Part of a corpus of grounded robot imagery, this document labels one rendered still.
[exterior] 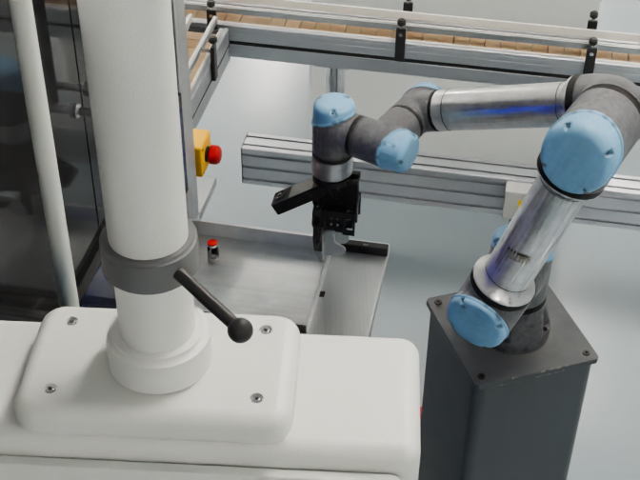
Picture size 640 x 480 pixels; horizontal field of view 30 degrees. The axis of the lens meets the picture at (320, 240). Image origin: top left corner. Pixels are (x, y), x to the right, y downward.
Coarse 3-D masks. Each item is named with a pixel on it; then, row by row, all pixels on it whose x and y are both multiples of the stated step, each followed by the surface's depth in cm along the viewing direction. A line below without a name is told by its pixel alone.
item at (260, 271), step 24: (240, 240) 240; (264, 240) 239; (288, 240) 238; (216, 264) 234; (240, 264) 234; (264, 264) 234; (288, 264) 234; (312, 264) 234; (216, 288) 228; (240, 288) 229; (264, 288) 229; (288, 288) 229; (312, 288) 229; (240, 312) 223; (264, 312) 223; (288, 312) 223; (312, 312) 222
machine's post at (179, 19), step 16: (176, 0) 211; (176, 16) 212; (176, 32) 214; (176, 48) 216; (176, 64) 218; (192, 128) 233; (192, 144) 234; (192, 160) 236; (192, 176) 237; (192, 192) 239; (192, 208) 241
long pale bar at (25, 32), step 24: (24, 0) 129; (24, 24) 130; (24, 48) 132; (24, 72) 134; (48, 120) 139; (48, 144) 140; (48, 168) 142; (48, 192) 145; (48, 216) 147; (72, 264) 153; (72, 288) 155
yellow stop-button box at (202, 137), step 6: (198, 132) 243; (204, 132) 243; (198, 138) 242; (204, 138) 242; (198, 144) 240; (204, 144) 241; (198, 150) 239; (204, 150) 241; (198, 156) 240; (204, 156) 242; (198, 162) 241; (204, 162) 243; (198, 168) 242; (204, 168) 243; (198, 174) 243
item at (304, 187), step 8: (296, 184) 224; (304, 184) 222; (312, 184) 220; (280, 192) 223; (288, 192) 223; (296, 192) 221; (304, 192) 219; (312, 192) 219; (320, 192) 219; (272, 200) 224; (280, 200) 222; (288, 200) 221; (296, 200) 221; (304, 200) 220; (312, 200) 220; (272, 208) 223; (280, 208) 222; (288, 208) 222
